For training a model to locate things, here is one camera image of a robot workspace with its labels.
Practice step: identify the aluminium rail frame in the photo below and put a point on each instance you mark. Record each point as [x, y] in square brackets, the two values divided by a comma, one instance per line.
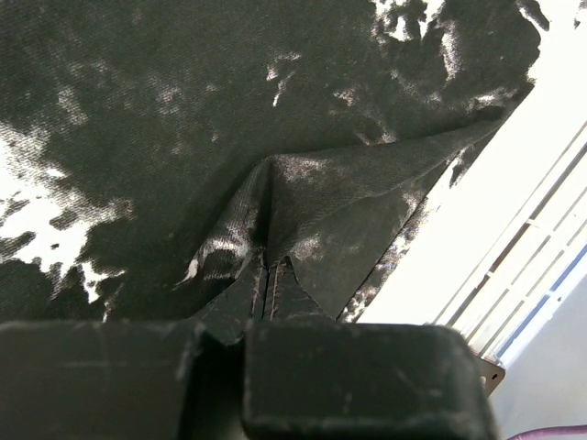
[525, 260]

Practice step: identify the black white patterned trousers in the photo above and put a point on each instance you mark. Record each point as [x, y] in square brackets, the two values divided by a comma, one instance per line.
[154, 152]

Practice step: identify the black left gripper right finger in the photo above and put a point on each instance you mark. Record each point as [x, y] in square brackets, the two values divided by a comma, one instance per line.
[308, 377]

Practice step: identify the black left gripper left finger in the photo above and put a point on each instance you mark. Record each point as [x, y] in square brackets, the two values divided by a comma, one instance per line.
[84, 379]

